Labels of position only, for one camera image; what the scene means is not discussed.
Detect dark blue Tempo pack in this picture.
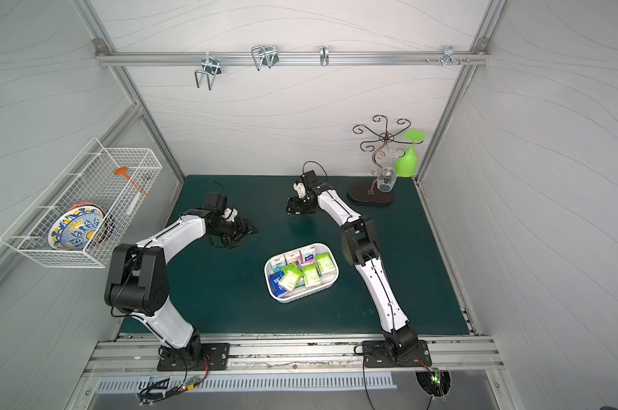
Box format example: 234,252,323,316
269,272,288,297

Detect aluminium rail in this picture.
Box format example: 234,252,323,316
96,50,491,68
83,334,505,377

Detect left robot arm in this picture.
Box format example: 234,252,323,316
104,192,258,361

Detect clear wine glass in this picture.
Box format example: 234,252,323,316
377,166,397,193

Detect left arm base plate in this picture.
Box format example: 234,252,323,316
156,343,230,372

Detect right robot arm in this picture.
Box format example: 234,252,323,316
287,171,419,362

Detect green tissue pack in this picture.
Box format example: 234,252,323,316
315,252,337,277
301,263,321,288
279,264,302,291

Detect metal hook left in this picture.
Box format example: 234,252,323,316
194,52,222,91

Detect metal hook right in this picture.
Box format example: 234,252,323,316
425,45,470,67

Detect cable bundle under rail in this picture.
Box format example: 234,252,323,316
136,358,211,406

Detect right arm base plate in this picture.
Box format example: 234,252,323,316
354,339,433,368

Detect teal cartoon pack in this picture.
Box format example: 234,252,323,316
270,255,287,273

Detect orange handled tool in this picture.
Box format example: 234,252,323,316
114,167,147,196

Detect aluminium top rail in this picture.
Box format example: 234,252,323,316
96,50,491,68

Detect green plastic wine glass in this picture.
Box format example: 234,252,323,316
395,130,426,178

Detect metal glass holder stand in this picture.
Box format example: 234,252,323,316
348,114,411,206

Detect white wire basket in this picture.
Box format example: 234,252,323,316
0,138,162,268

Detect blue yellow patterned plate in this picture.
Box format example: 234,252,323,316
47,205,104,250

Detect metal hook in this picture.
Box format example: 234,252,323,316
319,45,329,67
425,45,470,67
251,45,279,71
194,52,222,91

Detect aluminium front rail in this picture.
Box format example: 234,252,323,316
83,334,505,377

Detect white plastic storage box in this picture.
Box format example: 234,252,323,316
264,243,340,303

